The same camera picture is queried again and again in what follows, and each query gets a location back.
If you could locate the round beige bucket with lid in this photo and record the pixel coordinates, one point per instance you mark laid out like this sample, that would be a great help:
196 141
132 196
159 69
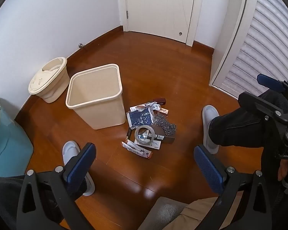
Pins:
46 81

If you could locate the white louvered closet door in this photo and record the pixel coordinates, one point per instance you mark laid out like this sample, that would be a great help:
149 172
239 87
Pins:
261 40

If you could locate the white red sachet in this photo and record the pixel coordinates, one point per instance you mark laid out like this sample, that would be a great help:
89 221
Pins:
142 152
129 146

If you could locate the dark red glossy box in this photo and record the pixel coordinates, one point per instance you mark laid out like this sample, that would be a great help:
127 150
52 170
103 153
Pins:
159 100

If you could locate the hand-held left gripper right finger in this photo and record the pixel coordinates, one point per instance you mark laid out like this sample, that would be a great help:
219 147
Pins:
208 170

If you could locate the white blue medicine box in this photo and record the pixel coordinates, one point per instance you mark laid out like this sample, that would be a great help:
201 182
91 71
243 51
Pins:
154 145

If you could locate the square beige trash bin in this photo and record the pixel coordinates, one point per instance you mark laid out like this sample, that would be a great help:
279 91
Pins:
103 113

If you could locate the grey mesh chair seat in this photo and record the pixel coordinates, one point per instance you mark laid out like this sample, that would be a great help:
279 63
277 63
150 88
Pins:
163 214

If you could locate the person's right hand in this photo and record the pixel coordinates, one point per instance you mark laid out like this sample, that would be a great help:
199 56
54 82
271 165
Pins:
284 170

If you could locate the person's left grey slipper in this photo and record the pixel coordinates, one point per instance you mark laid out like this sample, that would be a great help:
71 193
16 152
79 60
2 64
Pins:
70 151

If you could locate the red white patterned box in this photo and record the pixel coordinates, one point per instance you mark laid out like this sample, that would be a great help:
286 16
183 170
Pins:
163 112

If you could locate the teal storage box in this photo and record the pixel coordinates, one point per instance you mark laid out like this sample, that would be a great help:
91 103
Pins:
10 148

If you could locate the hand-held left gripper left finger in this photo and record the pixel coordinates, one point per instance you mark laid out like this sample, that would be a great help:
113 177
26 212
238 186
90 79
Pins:
82 163

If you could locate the person's grey slipper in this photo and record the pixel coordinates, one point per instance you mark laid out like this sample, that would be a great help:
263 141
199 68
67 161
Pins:
70 151
210 127

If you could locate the clear tape roll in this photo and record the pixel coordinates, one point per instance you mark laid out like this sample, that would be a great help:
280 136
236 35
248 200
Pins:
145 134

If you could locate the black flat box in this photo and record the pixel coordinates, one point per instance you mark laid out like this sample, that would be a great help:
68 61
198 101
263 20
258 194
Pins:
166 139

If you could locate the person's right grey slipper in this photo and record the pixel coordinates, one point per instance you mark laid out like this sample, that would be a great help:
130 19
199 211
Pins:
210 127

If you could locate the blue patterned packet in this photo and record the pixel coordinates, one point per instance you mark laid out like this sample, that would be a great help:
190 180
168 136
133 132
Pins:
140 117

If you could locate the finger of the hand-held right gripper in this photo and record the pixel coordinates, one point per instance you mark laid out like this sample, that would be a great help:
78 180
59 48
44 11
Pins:
270 82
259 105

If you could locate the metal wall door stopper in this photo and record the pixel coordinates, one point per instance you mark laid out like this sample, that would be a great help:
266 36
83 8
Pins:
81 45

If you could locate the clear bag with white label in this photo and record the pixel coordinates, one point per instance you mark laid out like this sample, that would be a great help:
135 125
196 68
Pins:
146 106

